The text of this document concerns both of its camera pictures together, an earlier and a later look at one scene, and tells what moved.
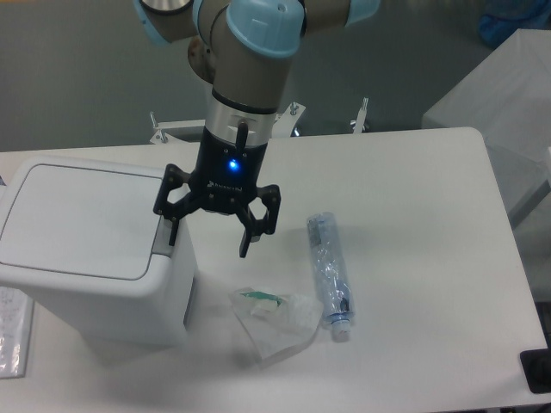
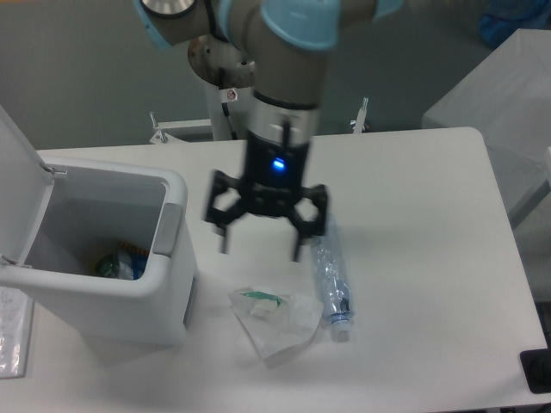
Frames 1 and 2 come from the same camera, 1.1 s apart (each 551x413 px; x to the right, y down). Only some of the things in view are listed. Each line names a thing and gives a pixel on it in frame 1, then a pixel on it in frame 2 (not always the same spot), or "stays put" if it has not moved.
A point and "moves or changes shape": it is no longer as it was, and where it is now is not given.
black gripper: x=225 y=175 to x=269 y=187
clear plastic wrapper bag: x=276 y=325 stays put
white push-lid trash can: x=83 y=238 moves or changes shape
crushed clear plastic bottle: x=336 y=292 stays put
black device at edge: x=536 y=366 stays put
